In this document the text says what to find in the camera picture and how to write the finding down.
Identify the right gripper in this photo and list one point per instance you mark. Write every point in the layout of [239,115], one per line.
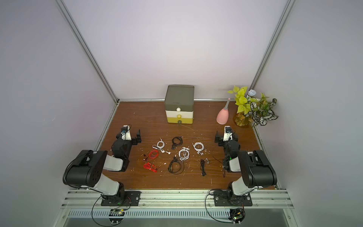
[220,139]

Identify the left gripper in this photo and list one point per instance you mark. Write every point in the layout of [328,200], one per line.
[134,138]

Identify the white earphones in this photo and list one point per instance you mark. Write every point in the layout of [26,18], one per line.
[184,154]
[199,147]
[160,146]

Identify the olive green top drawer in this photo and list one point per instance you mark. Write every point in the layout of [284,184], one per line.
[175,107]

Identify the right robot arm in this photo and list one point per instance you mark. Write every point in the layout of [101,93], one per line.
[255,168]

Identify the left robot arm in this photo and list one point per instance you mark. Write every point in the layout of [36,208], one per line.
[86,170]

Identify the red earphones upper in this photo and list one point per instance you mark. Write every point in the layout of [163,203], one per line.
[151,155]

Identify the red earphones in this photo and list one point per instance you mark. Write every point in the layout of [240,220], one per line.
[151,155]
[151,167]

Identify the red earphones lower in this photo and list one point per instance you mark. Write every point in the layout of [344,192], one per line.
[151,167]

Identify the black earphones right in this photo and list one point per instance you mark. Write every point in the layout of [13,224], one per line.
[203,163]

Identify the black earphones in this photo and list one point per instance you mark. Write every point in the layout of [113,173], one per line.
[203,163]
[176,166]
[177,141]

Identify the black earphones top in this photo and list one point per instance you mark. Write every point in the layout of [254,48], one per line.
[177,141]

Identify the cream middle drawer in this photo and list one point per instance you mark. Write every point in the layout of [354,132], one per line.
[181,114]

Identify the black earphones bottom centre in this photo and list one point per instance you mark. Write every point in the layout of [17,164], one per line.
[176,166]

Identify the three-tier drawer cabinet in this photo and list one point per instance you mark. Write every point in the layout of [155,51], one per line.
[180,94]

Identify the pink vase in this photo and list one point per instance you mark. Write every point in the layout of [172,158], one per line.
[223,115]

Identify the potted green plant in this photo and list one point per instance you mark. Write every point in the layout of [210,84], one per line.
[252,110]

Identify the left controller board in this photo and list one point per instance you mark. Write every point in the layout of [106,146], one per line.
[116,216]

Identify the controller board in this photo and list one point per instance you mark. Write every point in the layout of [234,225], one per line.
[116,216]
[237,215]

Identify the right controller board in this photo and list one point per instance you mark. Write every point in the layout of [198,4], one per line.
[237,215]

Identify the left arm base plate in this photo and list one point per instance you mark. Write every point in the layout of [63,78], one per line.
[127,198]

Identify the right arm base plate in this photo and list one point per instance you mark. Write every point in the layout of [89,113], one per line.
[232,198]

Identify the aluminium mounting rail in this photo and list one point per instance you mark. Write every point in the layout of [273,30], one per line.
[184,199]

